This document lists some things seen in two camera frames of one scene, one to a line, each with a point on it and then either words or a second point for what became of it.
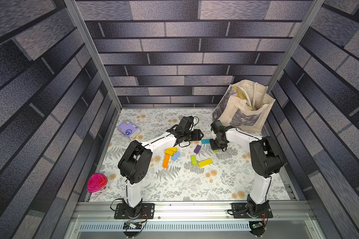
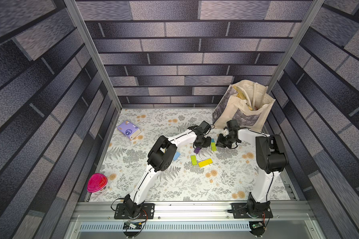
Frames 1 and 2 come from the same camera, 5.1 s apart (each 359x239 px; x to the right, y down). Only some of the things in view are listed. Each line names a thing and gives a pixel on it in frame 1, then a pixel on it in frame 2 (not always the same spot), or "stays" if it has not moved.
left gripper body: x=193 y=135 → x=205 y=141
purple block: x=197 y=149 stays
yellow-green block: x=205 y=163 stays
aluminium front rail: x=193 y=220 stays
